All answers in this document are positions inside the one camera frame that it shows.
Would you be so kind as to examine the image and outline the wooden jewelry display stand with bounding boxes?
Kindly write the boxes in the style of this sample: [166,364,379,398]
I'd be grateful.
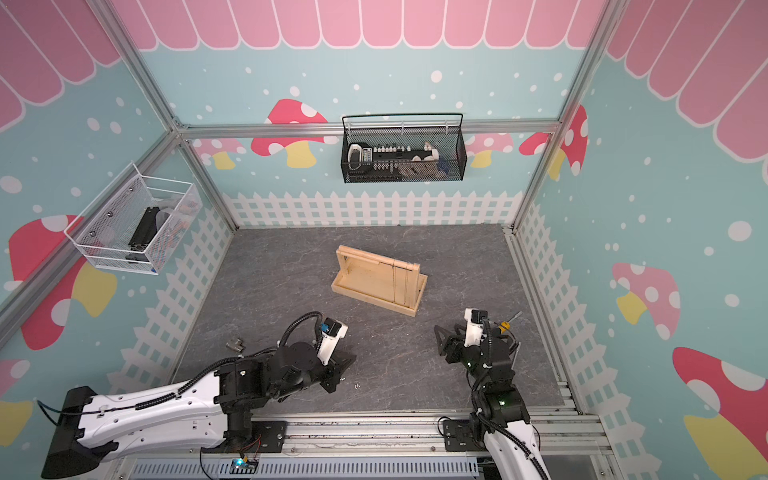
[331,245,428,317]

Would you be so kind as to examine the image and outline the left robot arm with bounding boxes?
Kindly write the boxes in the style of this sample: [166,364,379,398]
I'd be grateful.
[38,311,356,479]

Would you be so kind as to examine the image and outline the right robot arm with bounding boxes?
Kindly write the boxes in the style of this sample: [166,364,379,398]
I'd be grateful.
[435,308,550,479]

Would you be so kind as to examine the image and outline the small metal connector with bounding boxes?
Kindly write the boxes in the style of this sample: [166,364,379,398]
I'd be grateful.
[226,338,245,354]

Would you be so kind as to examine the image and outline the green lit circuit board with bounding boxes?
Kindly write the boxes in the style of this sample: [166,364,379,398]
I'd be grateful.
[229,457,259,475]

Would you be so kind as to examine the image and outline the black box in white basket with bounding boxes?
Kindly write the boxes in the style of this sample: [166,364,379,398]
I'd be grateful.
[128,207,160,252]

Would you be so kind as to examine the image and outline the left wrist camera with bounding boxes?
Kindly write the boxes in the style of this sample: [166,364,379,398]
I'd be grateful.
[317,318,348,366]

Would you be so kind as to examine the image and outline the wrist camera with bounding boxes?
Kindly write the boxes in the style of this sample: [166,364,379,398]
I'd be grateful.
[317,318,348,366]
[464,308,488,347]

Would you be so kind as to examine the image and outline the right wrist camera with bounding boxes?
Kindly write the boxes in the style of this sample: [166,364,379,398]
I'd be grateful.
[464,308,488,347]

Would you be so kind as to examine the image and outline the yellow handled screwdriver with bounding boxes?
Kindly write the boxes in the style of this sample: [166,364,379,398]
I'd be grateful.
[499,311,522,334]

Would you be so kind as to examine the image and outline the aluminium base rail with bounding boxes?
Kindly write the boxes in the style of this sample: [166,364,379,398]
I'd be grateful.
[107,410,613,480]

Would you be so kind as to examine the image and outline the black wire mesh basket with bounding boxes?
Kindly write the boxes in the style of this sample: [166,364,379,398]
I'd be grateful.
[340,113,467,183]

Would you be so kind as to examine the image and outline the white wire mesh basket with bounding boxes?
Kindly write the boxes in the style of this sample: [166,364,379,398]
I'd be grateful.
[64,164,203,275]

